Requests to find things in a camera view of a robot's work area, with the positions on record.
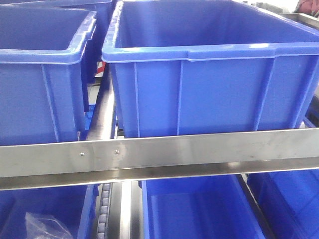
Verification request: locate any large blue bin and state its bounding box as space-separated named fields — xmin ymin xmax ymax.
xmin=0 ymin=5 xmax=97 ymax=146
xmin=102 ymin=0 xmax=319 ymax=138

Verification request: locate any lower blue bin right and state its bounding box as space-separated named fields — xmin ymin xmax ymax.
xmin=248 ymin=169 xmax=319 ymax=239

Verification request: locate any clear plastic bag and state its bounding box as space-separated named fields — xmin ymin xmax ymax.
xmin=25 ymin=213 xmax=73 ymax=239

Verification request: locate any stainless steel shelf rack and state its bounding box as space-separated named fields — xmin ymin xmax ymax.
xmin=0 ymin=128 xmax=319 ymax=190

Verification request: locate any large blue bin left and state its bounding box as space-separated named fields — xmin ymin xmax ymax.
xmin=0 ymin=5 xmax=97 ymax=146

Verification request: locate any large blue bin centre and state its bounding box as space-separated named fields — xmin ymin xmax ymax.
xmin=102 ymin=0 xmax=319 ymax=138

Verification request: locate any grey roller track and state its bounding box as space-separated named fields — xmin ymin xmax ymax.
xmin=96 ymin=183 xmax=112 ymax=239

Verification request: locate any lower blue bin left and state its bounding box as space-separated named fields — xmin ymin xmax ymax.
xmin=0 ymin=184 xmax=98 ymax=239

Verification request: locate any lower blue bin centre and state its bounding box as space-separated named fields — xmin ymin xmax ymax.
xmin=141 ymin=175 xmax=265 ymax=239

